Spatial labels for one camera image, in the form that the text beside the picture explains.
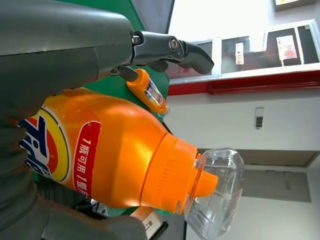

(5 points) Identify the orange detergent bottle clear cap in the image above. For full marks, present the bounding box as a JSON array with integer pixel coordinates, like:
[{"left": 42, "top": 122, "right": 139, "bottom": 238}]
[{"left": 18, "top": 87, "right": 245, "bottom": 240}]

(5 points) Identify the small orange detergent bottle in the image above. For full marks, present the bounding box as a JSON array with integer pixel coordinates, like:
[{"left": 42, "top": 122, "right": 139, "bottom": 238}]
[{"left": 126, "top": 68, "right": 168, "bottom": 116}]

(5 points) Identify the ribbed grey left arm sleeve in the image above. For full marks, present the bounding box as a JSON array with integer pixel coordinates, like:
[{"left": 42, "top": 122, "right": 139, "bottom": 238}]
[{"left": 0, "top": 112, "right": 38, "bottom": 230}]

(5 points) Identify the black device white label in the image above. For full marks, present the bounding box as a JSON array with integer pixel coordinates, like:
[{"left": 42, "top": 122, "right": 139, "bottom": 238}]
[{"left": 130, "top": 206, "right": 169, "bottom": 240}]

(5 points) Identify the white sign red print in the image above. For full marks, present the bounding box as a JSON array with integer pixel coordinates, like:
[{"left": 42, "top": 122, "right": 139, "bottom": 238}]
[{"left": 235, "top": 42, "right": 245, "bottom": 66}]

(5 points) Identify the glass partition window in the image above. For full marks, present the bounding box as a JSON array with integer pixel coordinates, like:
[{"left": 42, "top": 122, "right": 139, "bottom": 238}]
[{"left": 166, "top": 19, "right": 320, "bottom": 81}]

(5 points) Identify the white poster red picture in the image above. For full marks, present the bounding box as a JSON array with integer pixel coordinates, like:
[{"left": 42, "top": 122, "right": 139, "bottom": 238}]
[{"left": 275, "top": 34, "right": 298, "bottom": 62}]

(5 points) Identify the grey door panel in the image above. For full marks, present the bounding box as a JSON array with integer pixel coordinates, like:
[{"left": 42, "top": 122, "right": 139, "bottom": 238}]
[{"left": 241, "top": 168, "right": 312, "bottom": 204}]

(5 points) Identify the red wall strip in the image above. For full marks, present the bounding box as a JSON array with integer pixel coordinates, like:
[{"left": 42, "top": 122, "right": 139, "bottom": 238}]
[{"left": 167, "top": 70, "right": 320, "bottom": 97}]

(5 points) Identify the white wall switch panel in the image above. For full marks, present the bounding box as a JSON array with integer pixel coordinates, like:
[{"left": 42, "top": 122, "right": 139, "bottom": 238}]
[{"left": 254, "top": 106, "right": 265, "bottom": 130}]

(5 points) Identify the tan door frame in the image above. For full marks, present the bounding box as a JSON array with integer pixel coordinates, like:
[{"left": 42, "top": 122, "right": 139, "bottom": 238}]
[{"left": 197, "top": 148, "right": 320, "bottom": 169}]

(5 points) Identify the white framed wall board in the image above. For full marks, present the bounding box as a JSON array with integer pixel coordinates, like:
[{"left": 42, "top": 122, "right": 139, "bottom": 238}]
[{"left": 273, "top": 0, "right": 317, "bottom": 12}]

